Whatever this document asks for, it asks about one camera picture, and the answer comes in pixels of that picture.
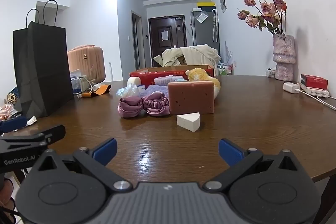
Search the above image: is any red small box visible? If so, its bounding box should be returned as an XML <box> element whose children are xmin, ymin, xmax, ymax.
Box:
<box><xmin>300</xmin><ymin>74</ymin><xmax>329</xmax><ymax>90</ymax></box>

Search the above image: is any pink textured vase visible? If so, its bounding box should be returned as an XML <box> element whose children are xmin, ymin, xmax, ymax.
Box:
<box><xmin>272</xmin><ymin>34</ymin><xmax>296</xmax><ymax>81</ymax></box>

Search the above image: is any dark brown door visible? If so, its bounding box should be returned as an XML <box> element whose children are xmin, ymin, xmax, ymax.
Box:
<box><xmin>148</xmin><ymin>15</ymin><xmax>187</xmax><ymax>67</ymax></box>

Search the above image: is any snack bag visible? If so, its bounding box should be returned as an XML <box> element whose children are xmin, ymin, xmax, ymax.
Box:
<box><xmin>0</xmin><ymin>105</ymin><xmax>16</xmax><ymax>121</ymax></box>

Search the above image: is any clear plastic puff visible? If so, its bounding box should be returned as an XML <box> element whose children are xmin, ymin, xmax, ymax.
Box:
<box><xmin>116</xmin><ymin>84</ymin><xmax>141</xmax><ymax>98</ymax></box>

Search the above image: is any brown wooden chair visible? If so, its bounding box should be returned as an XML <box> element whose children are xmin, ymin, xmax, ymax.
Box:
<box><xmin>168</xmin><ymin>55</ymin><xmax>189</xmax><ymax>67</ymax></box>

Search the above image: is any red cardboard box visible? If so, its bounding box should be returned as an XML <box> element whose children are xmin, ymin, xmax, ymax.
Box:
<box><xmin>129</xmin><ymin>64</ymin><xmax>214</xmax><ymax>85</ymax></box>

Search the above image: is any black paper bag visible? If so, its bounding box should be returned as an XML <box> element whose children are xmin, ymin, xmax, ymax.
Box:
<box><xmin>13</xmin><ymin>0</ymin><xmax>74</xmax><ymax>118</ymax></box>

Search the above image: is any pink suitcase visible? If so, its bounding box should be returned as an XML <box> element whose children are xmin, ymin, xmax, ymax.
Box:
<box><xmin>67</xmin><ymin>45</ymin><xmax>106</xmax><ymax>83</ymax></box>

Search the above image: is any ruffled purple satin scrunchie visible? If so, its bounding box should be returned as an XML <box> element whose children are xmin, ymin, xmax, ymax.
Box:
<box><xmin>142</xmin><ymin>91</ymin><xmax>170</xmax><ymax>116</ymax></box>

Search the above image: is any yellow plush toy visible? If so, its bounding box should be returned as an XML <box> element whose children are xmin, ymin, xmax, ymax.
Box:
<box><xmin>187</xmin><ymin>68</ymin><xmax>221</xmax><ymax>98</ymax></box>

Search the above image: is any person's left hand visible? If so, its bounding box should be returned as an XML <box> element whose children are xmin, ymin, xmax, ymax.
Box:
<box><xmin>0</xmin><ymin>178</ymin><xmax>14</xmax><ymax>214</ymax></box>

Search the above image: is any white wedge sponge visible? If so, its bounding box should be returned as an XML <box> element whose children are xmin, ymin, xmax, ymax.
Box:
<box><xmin>176</xmin><ymin>112</ymin><xmax>201</xmax><ymax>132</ymax></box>

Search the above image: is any white charger cable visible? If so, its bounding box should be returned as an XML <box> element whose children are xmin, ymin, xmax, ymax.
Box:
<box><xmin>298</xmin><ymin>89</ymin><xmax>336</xmax><ymax>111</ymax></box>

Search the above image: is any beige coat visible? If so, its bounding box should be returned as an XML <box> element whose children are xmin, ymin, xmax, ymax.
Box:
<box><xmin>154</xmin><ymin>44</ymin><xmax>221</xmax><ymax>68</ymax></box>

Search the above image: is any yellow box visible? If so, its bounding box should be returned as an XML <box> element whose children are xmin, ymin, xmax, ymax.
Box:
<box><xmin>197</xmin><ymin>1</ymin><xmax>216</xmax><ymax>9</ymax></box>

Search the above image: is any mauve satin scrunchie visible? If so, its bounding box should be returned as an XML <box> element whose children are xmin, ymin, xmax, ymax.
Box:
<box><xmin>117</xmin><ymin>97</ymin><xmax>143</xmax><ymax>119</ymax></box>

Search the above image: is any purple knitted cloth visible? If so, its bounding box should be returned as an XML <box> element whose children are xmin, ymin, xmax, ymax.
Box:
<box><xmin>139</xmin><ymin>84</ymin><xmax>170</xmax><ymax>101</ymax></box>

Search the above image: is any clear plastic bag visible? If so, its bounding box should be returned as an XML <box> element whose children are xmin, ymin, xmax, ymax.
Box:
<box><xmin>70</xmin><ymin>69</ymin><xmax>92</xmax><ymax>94</ymax></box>

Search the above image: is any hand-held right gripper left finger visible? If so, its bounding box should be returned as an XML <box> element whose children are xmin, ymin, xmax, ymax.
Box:
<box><xmin>31</xmin><ymin>138</ymin><xmax>132</xmax><ymax>191</ymax></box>

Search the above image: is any orange strap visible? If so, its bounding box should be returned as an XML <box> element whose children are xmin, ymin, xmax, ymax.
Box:
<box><xmin>79</xmin><ymin>84</ymin><xmax>112</xmax><ymax>98</ymax></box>

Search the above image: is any bunch of dried roses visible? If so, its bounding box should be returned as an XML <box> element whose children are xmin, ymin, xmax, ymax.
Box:
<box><xmin>238</xmin><ymin>0</ymin><xmax>288</xmax><ymax>35</ymax></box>

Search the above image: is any white umbrella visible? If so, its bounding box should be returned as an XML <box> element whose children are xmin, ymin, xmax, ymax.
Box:
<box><xmin>211</xmin><ymin>9</ymin><xmax>219</xmax><ymax>43</ymax></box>

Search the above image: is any pink sponge block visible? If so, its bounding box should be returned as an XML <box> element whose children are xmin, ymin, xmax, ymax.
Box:
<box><xmin>167</xmin><ymin>81</ymin><xmax>215</xmax><ymax>115</ymax></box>

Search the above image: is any grey fridge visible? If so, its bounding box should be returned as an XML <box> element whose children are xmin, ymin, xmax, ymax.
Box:
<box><xmin>190</xmin><ymin>9</ymin><xmax>220</xmax><ymax>50</ymax></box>

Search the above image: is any grey door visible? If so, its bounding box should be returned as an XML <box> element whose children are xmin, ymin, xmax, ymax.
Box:
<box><xmin>131</xmin><ymin>11</ymin><xmax>143</xmax><ymax>71</ymax></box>

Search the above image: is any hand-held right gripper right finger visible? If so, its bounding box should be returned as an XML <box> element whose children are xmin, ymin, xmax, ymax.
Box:
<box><xmin>204</xmin><ymin>138</ymin><xmax>305</xmax><ymax>191</ymax></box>

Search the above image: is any cluttered small shelf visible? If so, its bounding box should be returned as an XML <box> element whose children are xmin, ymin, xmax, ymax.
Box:
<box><xmin>218</xmin><ymin>61</ymin><xmax>234</xmax><ymax>76</ymax></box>

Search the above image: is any white charger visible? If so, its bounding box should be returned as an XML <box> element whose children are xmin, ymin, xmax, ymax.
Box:
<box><xmin>283</xmin><ymin>82</ymin><xmax>300</xmax><ymax>94</ymax></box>

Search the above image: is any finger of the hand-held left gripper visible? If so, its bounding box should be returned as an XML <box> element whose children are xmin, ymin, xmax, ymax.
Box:
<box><xmin>0</xmin><ymin>117</ymin><xmax>28</xmax><ymax>132</ymax></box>
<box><xmin>0</xmin><ymin>124</ymin><xmax>66</xmax><ymax>148</ymax></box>

